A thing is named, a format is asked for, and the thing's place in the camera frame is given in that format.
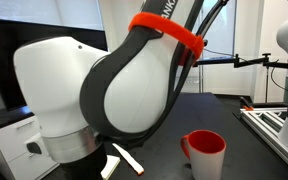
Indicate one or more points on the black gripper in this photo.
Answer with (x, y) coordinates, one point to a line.
(84, 166)

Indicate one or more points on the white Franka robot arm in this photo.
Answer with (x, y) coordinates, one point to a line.
(50, 83)

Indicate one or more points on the yellow sticky note pad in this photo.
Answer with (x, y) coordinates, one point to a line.
(112, 165)

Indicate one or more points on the white marker orange cap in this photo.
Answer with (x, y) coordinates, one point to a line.
(128, 159)

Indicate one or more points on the white drawer cabinet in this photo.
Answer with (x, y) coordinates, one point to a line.
(7, 143)

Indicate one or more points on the red and white mug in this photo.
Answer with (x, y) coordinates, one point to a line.
(205, 160)

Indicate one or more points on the black flat screen television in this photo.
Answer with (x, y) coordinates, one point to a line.
(0, 60)

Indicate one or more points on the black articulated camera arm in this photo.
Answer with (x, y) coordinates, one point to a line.
(224, 61)

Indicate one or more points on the aluminium extrusion frame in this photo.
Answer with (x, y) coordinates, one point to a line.
(270, 126)

